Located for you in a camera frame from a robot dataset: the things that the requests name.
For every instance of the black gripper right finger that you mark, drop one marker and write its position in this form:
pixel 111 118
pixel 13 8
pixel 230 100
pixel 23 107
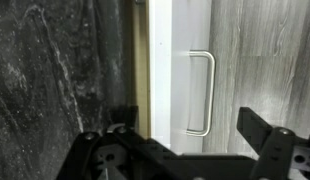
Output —
pixel 278 150

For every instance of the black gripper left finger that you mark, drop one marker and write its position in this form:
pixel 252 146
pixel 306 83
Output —
pixel 128 150

